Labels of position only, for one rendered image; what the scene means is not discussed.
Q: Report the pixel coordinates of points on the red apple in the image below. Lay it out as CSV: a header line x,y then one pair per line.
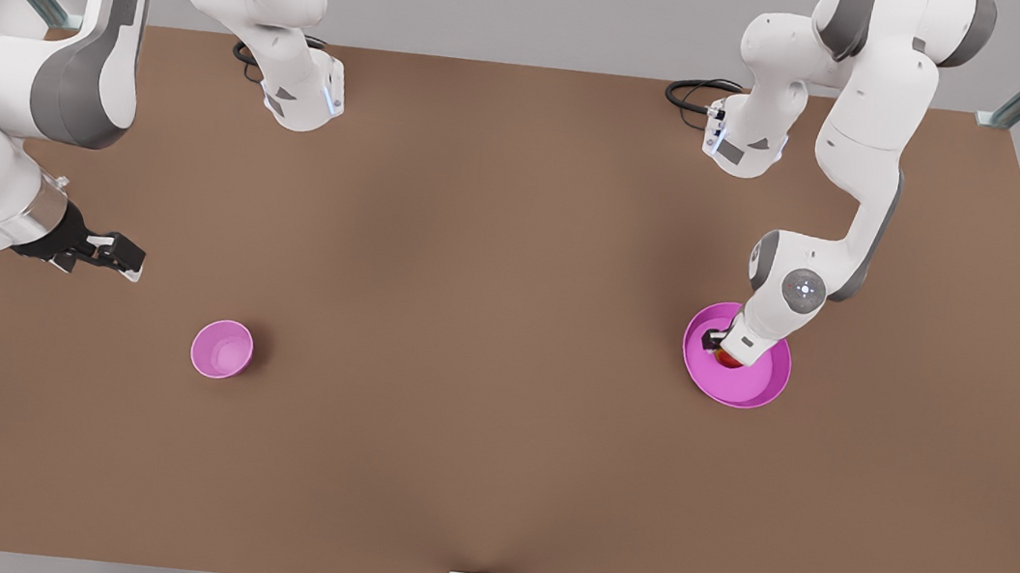
x,y
728,359

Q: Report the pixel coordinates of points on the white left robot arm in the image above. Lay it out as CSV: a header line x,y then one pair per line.
x,y
865,126

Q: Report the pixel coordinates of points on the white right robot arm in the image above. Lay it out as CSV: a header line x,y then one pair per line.
x,y
88,79

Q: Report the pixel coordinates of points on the pink plate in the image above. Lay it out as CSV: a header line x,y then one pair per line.
x,y
737,378

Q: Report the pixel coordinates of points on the pink bowl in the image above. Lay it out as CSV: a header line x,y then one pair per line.
x,y
221,349

